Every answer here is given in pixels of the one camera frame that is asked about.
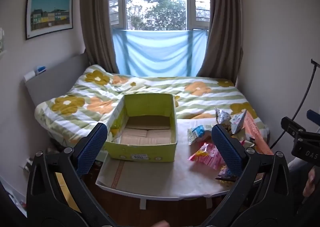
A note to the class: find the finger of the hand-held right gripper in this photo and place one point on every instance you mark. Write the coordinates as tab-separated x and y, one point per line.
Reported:
314	115
291	125

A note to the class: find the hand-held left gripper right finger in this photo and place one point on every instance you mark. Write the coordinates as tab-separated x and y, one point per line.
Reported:
228	152

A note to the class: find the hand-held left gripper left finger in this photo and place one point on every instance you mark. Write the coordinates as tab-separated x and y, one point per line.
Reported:
92	150

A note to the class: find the pink snack packet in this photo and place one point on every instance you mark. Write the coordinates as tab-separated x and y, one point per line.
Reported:
207	158

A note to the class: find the green cardboard box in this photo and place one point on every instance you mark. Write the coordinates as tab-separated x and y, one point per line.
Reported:
147	152

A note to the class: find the person's right hand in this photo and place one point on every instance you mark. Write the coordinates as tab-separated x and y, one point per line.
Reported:
311	182

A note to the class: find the dark purple snack packet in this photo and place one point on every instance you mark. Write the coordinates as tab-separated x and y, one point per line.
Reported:
225	178

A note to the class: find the pale small snack packet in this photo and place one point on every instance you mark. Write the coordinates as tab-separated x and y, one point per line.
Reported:
238	120

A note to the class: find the large orange snack bag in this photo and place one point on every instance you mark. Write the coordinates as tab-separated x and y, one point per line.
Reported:
256	133

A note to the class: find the blue white snack packet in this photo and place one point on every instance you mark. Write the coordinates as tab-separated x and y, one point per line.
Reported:
198	134

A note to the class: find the silver snack bag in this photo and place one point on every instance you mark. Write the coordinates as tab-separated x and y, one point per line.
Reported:
222	117

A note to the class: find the white folding table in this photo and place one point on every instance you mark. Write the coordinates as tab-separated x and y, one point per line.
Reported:
180	174

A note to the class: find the floral striped blanket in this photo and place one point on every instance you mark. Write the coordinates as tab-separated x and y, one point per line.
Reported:
200	97

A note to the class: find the grey bed headboard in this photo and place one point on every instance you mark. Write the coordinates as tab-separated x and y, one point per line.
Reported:
57	76

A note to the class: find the blue and white small item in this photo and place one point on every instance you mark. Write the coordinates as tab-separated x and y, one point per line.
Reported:
41	69

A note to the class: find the white small box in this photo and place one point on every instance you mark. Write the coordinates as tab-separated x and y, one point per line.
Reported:
30	76

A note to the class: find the brown curtain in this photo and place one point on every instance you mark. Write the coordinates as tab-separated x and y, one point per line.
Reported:
223	29
96	16

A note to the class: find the light blue cloth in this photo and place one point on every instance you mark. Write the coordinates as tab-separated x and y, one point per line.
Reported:
157	51

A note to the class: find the framed town picture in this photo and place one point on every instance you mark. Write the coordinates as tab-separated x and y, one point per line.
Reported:
48	14

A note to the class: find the wall switch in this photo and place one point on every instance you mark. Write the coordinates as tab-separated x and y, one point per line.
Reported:
1	40

